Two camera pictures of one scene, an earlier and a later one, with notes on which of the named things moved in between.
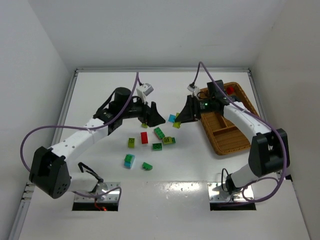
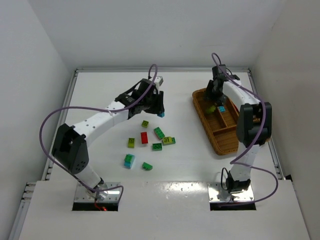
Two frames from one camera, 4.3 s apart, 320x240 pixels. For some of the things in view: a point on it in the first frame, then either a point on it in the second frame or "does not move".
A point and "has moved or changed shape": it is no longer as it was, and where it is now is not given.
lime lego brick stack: [177, 125] has moved or changed shape
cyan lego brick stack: [171, 118] has moved or changed shape
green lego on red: [159, 132] does not move
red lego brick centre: [144, 137] does not move
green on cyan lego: [128, 160] does not move
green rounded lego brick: [147, 166] does not move
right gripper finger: [189, 111] → [222, 99]
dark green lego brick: [157, 146] does not move
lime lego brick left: [131, 142] does not move
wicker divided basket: [225, 136] does not move
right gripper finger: [186, 115] → [211, 93]
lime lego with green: [169, 140] does not move
